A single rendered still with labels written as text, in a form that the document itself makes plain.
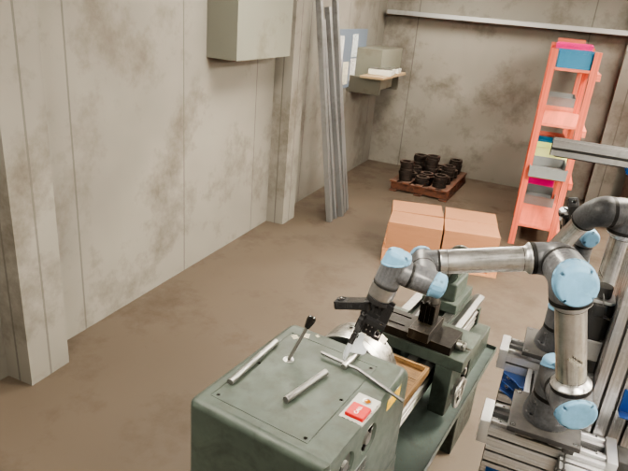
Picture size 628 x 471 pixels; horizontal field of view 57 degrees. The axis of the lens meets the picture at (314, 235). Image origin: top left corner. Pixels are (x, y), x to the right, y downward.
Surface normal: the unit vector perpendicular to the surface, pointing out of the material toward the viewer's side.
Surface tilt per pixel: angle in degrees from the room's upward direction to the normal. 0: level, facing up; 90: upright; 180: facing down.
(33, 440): 0
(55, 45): 90
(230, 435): 90
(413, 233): 90
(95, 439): 0
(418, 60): 90
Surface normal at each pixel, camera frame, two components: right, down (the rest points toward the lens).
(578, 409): -0.07, 0.49
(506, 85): -0.41, 0.31
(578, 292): -0.11, 0.24
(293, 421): 0.08, -0.92
